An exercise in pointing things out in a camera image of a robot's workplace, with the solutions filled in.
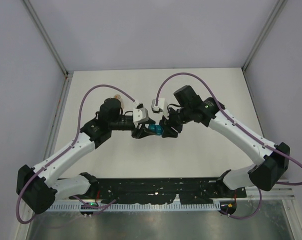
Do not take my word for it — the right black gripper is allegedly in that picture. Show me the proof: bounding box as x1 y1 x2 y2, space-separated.
159 105 193 138

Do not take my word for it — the teal pill organizer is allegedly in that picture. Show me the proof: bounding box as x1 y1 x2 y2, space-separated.
148 124 163 136

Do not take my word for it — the clear pill bottle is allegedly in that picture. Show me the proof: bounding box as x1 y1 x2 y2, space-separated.
114 94 123 104

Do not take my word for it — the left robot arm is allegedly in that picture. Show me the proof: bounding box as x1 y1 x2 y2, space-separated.
16 98 163 215

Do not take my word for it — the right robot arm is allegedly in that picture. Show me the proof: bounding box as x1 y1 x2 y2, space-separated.
152 85 290 197

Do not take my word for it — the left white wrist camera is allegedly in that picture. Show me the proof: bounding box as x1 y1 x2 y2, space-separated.
133 101 149 126

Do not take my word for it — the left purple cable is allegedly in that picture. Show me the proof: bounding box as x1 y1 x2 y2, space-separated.
16 84 143 225

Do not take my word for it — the white slotted cable duct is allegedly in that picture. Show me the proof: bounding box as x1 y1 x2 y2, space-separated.
46 201 220 212

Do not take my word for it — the left aluminium frame post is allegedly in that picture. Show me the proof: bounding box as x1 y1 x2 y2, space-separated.
21 0 68 77

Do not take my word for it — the aluminium frame post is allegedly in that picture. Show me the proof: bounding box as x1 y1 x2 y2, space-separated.
21 0 68 77
241 0 288 73

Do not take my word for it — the right aluminium frame post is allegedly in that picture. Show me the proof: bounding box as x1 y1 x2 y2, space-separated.
241 0 288 73

